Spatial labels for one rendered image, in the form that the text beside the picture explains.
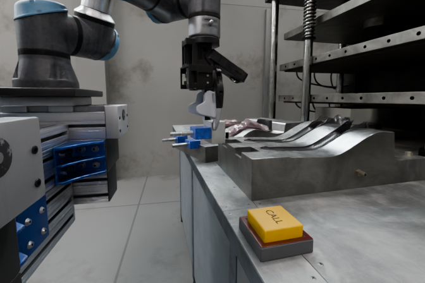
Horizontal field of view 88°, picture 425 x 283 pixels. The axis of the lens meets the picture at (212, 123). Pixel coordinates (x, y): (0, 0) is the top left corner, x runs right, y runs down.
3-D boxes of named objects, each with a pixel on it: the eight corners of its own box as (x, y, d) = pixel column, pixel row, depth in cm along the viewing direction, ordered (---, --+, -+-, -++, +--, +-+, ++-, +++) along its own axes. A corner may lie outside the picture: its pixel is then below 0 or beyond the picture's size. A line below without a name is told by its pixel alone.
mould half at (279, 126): (205, 163, 73) (205, 130, 72) (175, 148, 95) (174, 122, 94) (302, 146, 99) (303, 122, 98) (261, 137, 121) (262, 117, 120)
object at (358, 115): (348, 141, 118) (350, 108, 116) (314, 133, 144) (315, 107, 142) (418, 137, 130) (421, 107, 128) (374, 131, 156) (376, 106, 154)
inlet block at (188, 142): (175, 155, 72) (174, 139, 71) (169, 152, 76) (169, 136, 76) (209, 150, 79) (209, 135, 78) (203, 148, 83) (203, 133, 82)
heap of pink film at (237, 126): (227, 140, 81) (228, 119, 81) (204, 134, 97) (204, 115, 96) (277, 134, 95) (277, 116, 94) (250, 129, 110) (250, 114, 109)
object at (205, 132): (172, 148, 49) (172, 124, 49) (167, 143, 54) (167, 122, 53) (225, 143, 55) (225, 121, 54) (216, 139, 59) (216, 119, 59)
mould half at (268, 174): (251, 201, 46) (252, 137, 45) (217, 165, 71) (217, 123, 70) (427, 179, 58) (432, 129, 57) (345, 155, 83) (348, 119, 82)
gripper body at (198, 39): (179, 91, 55) (179, 42, 54) (211, 92, 59) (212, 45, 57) (189, 91, 48) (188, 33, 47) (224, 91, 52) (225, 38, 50)
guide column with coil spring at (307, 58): (300, 180, 152) (310, -21, 137) (296, 177, 157) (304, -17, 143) (307, 179, 153) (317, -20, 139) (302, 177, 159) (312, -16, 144)
